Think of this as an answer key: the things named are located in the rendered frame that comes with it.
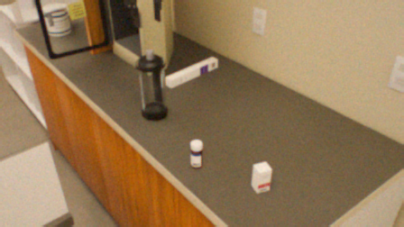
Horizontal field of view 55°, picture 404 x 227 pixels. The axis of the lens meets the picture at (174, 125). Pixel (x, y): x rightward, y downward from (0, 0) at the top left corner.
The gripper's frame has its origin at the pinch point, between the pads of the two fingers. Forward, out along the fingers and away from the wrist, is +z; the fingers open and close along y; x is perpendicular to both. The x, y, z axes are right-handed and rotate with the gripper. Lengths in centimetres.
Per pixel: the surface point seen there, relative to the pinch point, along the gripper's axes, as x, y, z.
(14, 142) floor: -156, 35, 134
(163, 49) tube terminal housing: -28.6, -24.0, 29.3
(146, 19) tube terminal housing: -28.5, -16.4, 13.4
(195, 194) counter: 43, 14, 40
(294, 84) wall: 20, -58, 39
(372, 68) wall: 50, -58, 19
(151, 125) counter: 5.6, 5.6, 39.5
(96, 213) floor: -52, 16, 134
